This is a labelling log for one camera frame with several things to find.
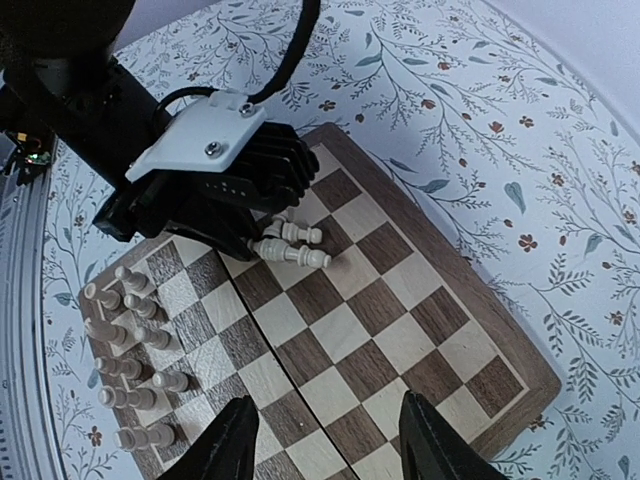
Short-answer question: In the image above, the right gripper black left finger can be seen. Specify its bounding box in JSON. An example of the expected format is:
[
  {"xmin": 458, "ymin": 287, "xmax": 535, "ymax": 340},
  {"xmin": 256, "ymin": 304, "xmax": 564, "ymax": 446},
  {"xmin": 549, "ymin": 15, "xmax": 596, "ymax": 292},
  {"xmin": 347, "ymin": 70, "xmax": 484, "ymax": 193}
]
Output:
[{"xmin": 159, "ymin": 395, "xmax": 259, "ymax": 480}]

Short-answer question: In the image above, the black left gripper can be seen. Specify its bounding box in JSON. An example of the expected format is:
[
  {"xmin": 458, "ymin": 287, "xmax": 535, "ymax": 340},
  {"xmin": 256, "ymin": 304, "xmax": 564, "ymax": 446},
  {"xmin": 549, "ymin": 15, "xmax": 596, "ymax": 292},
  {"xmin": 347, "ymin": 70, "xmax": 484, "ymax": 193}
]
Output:
[{"xmin": 1, "ymin": 1, "xmax": 260, "ymax": 260}]

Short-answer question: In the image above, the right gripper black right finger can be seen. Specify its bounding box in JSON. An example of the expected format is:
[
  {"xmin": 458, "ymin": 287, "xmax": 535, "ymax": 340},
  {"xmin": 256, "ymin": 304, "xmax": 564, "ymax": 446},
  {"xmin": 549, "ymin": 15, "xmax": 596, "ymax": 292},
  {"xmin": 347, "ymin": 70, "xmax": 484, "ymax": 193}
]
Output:
[{"xmin": 399, "ymin": 391, "xmax": 506, "ymax": 480}]

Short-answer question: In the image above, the light chess king piece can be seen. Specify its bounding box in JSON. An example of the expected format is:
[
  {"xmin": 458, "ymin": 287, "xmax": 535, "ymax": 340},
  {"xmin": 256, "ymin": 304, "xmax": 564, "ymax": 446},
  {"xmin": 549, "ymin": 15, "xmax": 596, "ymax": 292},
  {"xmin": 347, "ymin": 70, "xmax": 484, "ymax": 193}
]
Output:
[{"xmin": 94, "ymin": 356, "xmax": 143, "ymax": 380}]

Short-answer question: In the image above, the light chess bishop piece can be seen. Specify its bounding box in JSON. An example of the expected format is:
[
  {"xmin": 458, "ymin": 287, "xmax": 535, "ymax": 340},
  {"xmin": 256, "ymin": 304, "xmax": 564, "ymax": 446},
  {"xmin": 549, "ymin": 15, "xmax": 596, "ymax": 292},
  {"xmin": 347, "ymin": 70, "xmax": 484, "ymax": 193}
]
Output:
[{"xmin": 98, "ymin": 386, "xmax": 157, "ymax": 410}]

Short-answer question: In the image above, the pile of light chess pieces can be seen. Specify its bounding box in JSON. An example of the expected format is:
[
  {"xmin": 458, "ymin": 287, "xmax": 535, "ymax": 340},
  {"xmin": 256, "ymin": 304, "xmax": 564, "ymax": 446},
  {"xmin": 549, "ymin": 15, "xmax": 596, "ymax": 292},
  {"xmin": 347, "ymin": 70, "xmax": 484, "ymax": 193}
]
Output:
[{"xmin": 247, "ymin": 211, "xmax": 332, "ymax": 269}]

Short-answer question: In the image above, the wooden chess board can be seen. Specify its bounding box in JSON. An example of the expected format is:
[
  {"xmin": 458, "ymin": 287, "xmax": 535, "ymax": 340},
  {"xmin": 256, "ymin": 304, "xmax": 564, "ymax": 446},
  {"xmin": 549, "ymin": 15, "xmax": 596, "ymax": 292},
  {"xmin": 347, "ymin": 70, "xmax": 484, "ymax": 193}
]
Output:
[{"xmin": 78, "ymin": 125, "xmax": 561, "ymax": 479}]

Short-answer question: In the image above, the floral patterned table mat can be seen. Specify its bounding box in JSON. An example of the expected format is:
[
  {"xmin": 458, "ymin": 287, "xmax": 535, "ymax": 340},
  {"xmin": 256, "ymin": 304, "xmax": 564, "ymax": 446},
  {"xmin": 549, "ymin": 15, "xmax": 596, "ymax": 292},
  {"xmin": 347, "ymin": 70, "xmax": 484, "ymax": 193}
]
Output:
[{"xmin": 42, "ymin": 1, "xmax": 639, "ymax": 479}]

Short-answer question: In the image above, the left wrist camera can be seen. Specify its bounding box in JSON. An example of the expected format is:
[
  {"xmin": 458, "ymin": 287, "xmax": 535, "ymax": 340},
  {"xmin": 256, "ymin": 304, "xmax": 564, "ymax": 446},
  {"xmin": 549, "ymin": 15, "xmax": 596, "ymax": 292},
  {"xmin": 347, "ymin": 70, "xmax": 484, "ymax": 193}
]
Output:
[{"xmin": 126, "ymin": 90, "xmax": 319, "ymax": 213}]

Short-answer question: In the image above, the front aluminium rail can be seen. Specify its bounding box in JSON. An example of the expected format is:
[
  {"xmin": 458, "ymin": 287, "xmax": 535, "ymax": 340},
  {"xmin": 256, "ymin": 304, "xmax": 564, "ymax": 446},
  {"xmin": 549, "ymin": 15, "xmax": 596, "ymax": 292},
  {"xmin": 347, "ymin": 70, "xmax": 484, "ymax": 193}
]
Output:
[{"xmin": 1, "ymin": 151, "xmax": 64, "ymax": 479}]

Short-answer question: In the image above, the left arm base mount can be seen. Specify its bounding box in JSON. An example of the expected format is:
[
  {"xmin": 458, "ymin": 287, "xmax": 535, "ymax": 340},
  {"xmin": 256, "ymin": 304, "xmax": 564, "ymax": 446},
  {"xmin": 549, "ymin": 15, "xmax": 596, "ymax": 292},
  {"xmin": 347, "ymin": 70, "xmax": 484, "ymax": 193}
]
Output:
[{"xmin": 2, "ymin": 130, "xmax": 55, "ymax": 186}]

